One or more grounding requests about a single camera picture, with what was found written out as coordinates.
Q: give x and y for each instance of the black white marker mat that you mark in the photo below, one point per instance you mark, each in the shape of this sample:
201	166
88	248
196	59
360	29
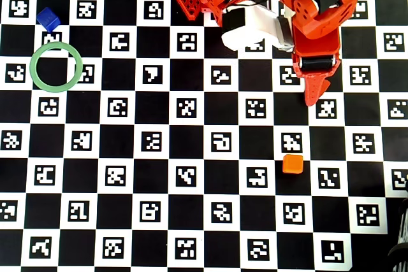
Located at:
204	157

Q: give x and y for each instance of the black ribbed holder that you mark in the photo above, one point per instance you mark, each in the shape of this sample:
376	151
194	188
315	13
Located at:
402	253

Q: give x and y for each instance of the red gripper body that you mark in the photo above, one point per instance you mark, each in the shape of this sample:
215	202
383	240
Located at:
316	63

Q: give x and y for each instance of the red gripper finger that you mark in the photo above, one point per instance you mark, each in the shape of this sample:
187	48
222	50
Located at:
314	88

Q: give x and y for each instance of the orange cube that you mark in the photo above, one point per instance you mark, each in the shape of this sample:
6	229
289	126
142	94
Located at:
292	163

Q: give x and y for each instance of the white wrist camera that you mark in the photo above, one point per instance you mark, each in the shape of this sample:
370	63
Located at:
255	26

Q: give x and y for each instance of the blue cube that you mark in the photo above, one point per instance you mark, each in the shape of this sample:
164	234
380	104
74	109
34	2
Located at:
48	19

